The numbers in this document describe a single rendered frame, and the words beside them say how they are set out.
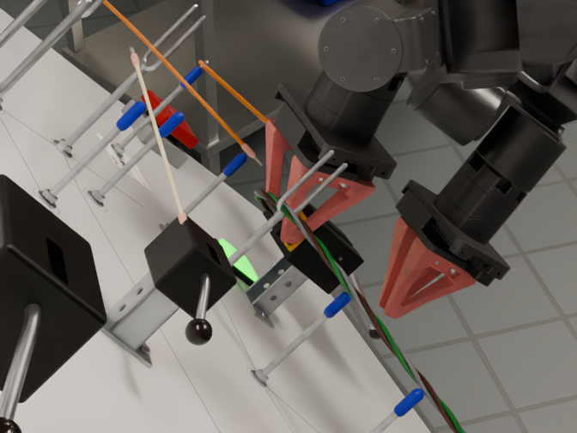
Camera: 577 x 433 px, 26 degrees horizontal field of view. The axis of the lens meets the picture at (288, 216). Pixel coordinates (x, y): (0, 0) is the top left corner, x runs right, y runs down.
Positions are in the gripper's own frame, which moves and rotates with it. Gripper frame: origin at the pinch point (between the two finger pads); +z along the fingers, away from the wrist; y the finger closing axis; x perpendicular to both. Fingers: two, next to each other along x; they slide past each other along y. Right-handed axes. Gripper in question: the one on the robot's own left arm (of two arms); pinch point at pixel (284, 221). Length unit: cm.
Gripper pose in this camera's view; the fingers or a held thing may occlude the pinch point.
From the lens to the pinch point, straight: 97.5
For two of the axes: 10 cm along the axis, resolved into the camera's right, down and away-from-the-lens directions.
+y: 3.5, 5.4, -7.7
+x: 8.3, 2.0, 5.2
